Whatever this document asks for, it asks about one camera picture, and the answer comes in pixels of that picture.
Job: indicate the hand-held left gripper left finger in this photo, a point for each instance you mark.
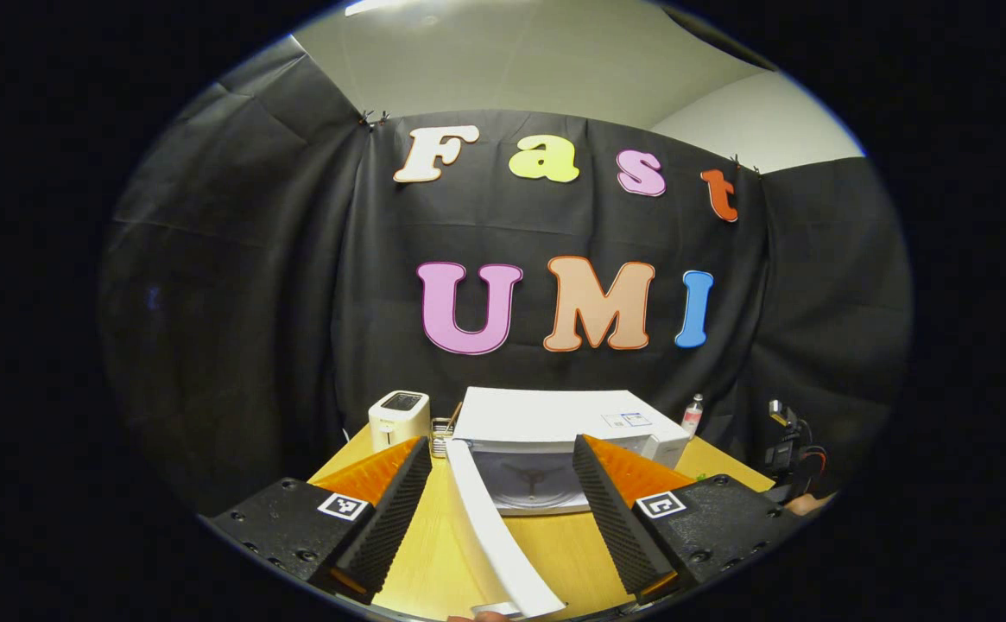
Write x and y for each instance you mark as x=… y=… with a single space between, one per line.
x=395 y=514

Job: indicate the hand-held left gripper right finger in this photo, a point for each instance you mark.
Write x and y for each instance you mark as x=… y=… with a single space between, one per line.
x=610 y=518

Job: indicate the white microwave oven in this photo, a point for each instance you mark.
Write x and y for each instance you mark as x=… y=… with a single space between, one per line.
x=554 y=415

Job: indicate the glass jar with wooden stick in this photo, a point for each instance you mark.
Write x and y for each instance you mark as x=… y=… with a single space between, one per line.
x=442 y=436

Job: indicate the white toaster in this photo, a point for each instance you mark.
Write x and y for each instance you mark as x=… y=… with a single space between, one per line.
x=397 y=419

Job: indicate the clear bottle with pink label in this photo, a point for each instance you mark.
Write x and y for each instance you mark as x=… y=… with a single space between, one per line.
x=692 y=419

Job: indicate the black backdrop cloth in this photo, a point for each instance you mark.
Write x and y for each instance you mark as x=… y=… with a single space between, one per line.
x=235 y=302

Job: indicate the ceiling light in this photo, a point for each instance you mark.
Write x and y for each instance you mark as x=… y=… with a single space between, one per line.
x=377 y=7

